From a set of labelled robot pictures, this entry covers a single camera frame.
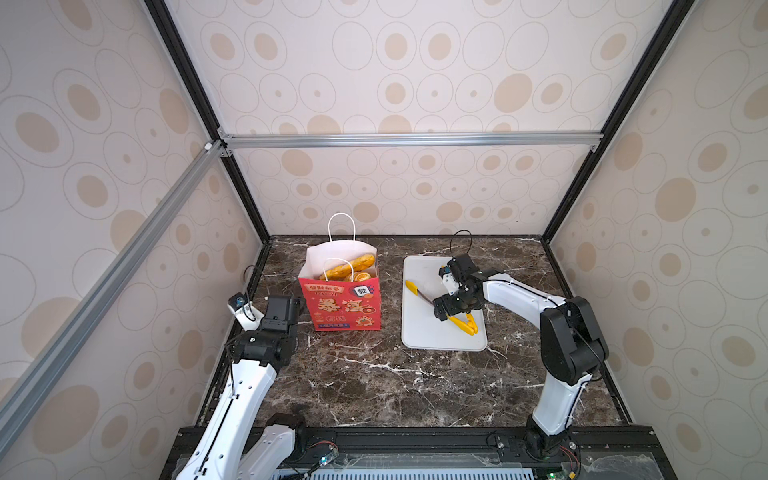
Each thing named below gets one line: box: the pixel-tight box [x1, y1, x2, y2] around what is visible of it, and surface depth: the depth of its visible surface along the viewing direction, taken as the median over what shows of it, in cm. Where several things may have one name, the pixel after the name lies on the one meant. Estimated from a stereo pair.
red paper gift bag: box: [298, 212, 382, 332], surface depth 87 cm
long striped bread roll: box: [320, 254, 375, 281], surface depth 86 cm
